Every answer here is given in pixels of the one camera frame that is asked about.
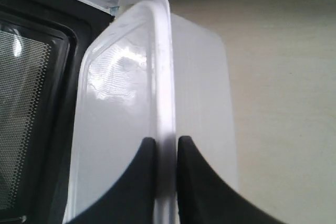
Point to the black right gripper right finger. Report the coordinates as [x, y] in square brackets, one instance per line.
[203, 197]

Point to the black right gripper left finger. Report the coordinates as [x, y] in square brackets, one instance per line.
[131, 199]

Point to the white plastic lidded container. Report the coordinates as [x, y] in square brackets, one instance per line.
[150, 73]

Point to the microwave door black window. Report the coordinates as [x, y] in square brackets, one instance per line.
[42, 46]

